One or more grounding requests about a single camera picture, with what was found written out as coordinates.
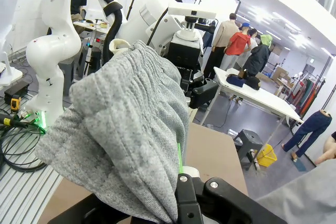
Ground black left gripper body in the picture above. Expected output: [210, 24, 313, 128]
[167, 40, 204, 82]

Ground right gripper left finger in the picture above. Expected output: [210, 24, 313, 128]
[48, 194, 132, 224]

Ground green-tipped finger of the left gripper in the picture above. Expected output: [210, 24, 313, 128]
[188, 78, 219, 110]

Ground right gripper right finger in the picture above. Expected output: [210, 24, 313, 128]
[175, 142, 287, 224]

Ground grey training pants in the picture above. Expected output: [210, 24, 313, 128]
[34, 39, 336, 224]

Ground person's left forearm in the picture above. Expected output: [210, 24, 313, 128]
[314, 131, 336, 167]

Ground navy folded garment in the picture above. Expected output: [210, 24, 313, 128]
[226, 74, 246, 87]

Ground mannequin in beige shirt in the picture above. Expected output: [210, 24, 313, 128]
[203, 12, 241, 81]

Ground black folded garment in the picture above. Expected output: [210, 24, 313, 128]
[244, 75, 262, 90]

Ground mannequin in red shirt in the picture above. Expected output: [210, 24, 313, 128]
[219, 23, 252, 71]

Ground white table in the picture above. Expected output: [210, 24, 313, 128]
[213, 66, 305, 141]

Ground white backdrop panel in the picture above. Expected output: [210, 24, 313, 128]
[199, 0, 242, 26]

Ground mannequin with green hood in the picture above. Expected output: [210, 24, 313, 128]
[242, 34, 274, 78]

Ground grey plastic stool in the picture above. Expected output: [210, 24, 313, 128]
[233, 129, 264, 171]

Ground yellow plastic crate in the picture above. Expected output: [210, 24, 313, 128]
[255, 143, 278, 168]

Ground stacked cardboard boxes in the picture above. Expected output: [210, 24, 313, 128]
[271, 66, 290, 83]

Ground cluttered white desk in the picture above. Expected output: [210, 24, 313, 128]
[72, 18, 111, 36]

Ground rack of colourful clothes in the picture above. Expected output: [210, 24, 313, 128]
[288, 71, 328, 116]

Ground mannequin legs in jeans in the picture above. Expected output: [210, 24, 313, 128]
[281, 109, 333, 159]

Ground seated person in black shirt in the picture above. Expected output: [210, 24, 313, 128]
[70, 0, 88, 23]

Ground yellow tape measure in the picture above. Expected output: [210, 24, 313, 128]
[10, 97, 23, 112]

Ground black equipment box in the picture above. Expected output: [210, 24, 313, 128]
[3, 80, 30, 99]

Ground white panel on stand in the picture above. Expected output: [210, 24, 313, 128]
[0, 0, 23, 88]

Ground thin black camera cable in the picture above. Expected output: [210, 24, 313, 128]
[146, 6, 169, 47]

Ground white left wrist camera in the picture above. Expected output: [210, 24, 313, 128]
[167, 5, 218, 42]

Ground ribbed aluminium base plate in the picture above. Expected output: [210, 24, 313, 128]
[0, 95, 65, 224]

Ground black coiled cables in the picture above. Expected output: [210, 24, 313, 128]
[0, 113, 49, 174]

